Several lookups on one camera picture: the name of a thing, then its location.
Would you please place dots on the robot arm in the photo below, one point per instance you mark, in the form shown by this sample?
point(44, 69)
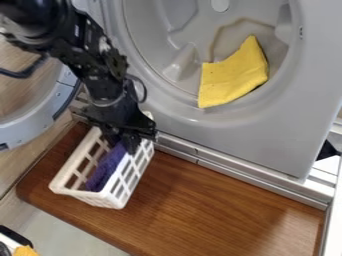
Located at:
point(62, 36)

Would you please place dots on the white basket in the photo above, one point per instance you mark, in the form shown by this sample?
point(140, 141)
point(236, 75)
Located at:
point(101, 173)

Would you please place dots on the washing machine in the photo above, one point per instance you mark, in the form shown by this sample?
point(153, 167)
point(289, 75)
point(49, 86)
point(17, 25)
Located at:
point(214, 83)

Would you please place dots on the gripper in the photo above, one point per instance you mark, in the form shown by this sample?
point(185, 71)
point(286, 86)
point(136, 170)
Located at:
point(119, 115)

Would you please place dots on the yellow cloth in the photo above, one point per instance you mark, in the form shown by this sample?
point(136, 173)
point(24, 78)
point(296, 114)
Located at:
point(233, 74)

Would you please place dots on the purple cloth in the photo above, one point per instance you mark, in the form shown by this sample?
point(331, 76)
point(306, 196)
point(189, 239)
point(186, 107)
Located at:
point(105, 166)

